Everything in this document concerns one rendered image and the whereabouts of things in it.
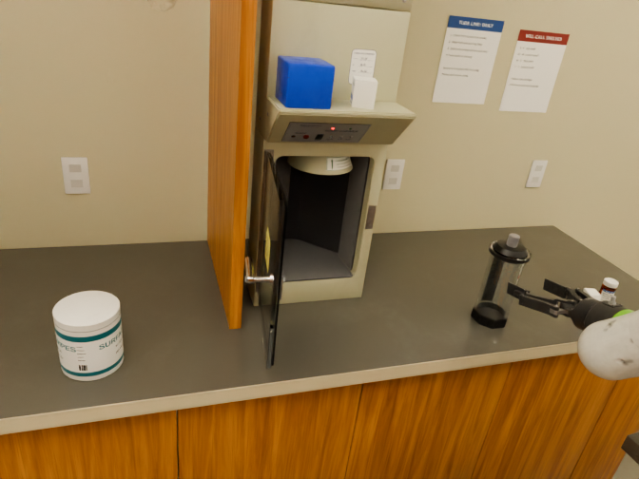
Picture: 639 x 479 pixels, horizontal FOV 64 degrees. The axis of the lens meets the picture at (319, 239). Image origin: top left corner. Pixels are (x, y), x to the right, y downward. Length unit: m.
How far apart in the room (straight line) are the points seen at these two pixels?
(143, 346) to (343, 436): 0.57
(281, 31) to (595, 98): 1.43
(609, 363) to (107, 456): 1.04
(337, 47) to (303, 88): 0.16
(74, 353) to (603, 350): 1.01
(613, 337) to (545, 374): 0.68
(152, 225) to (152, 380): 0.68
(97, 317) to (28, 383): 0.21
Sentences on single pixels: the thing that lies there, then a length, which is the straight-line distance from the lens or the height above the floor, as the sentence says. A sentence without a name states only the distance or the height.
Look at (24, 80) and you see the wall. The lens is 1.64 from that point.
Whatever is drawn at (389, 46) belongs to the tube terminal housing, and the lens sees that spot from 1.27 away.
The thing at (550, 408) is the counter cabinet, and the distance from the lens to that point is 1.82.
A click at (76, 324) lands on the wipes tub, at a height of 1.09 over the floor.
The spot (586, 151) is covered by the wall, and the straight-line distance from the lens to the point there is 2.36.
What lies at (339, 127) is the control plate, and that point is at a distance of 1.18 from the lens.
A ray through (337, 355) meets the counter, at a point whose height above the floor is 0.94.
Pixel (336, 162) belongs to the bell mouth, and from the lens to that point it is 1.32.
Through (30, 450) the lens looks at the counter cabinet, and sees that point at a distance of 1.31.
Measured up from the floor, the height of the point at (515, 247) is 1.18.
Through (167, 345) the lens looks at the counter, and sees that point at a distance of 1.30.
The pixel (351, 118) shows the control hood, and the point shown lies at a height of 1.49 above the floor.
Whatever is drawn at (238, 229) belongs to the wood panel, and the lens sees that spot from 1.20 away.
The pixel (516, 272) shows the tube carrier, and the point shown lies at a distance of 1.46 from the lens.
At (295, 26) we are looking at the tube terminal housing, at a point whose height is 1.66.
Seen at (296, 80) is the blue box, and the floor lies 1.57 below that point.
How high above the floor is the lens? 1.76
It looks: 27 degrees down
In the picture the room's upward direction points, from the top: 7 degrees clockwise
